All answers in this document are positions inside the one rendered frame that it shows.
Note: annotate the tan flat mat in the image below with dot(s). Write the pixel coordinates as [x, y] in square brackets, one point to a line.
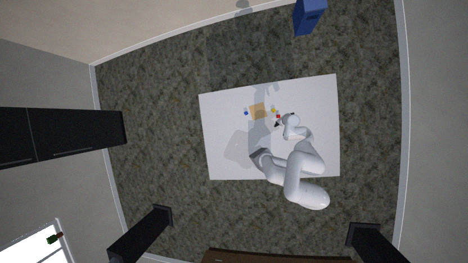
[258, 111]

